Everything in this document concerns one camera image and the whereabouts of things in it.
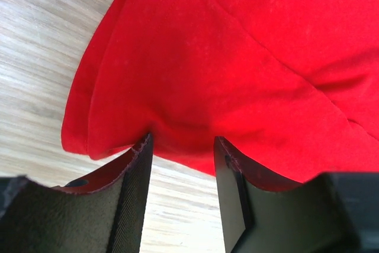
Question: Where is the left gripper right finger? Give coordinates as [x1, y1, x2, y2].
[214, 137, 378, 253]

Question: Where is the red t-shirt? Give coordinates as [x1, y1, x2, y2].
[62, 0, 378, 181]

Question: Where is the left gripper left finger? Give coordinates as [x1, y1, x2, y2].
[1, 134, 153, 252]

